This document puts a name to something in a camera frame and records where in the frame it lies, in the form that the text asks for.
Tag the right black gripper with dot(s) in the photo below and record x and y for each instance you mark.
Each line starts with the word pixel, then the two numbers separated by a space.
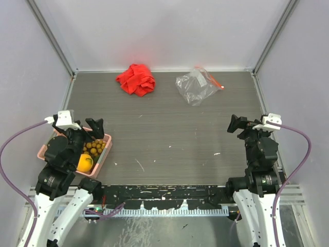
pixel 242 122

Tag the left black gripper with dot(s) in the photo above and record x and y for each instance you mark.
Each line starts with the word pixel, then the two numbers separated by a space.
pixel 96 126

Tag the orange fruit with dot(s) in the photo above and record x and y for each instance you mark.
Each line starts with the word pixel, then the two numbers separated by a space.
pixel 85 163

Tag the pink perforated plastic basket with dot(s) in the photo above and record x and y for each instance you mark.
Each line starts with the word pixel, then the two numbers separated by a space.
pixel 93 173

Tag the clear zip top bag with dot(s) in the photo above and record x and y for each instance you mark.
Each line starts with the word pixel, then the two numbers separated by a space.
pixel 197 85

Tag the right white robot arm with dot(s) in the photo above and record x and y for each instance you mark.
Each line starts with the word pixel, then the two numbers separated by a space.
pixel 256 193

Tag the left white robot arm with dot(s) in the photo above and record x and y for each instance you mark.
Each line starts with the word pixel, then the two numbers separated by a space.
pixel 62 158

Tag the bunch of brown longans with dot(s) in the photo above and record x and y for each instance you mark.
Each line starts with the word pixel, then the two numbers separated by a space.
pixel 94 148

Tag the crumpled red cloth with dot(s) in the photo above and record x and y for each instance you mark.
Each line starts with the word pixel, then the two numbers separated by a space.
pixel 137 79

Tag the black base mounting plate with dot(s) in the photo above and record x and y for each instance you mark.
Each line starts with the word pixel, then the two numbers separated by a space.
pixel 164 197

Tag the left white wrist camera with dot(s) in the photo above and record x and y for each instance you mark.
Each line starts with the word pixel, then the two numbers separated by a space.
pixel 61 115

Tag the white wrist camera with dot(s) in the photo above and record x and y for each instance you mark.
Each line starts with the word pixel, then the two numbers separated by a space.
pixel 270 122
pixel 61 115

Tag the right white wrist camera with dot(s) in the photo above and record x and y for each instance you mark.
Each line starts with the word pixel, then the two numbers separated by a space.
pixel 270 122

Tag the grey slotted cable duct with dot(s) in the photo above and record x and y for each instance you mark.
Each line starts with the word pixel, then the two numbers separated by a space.
pixel 181 212

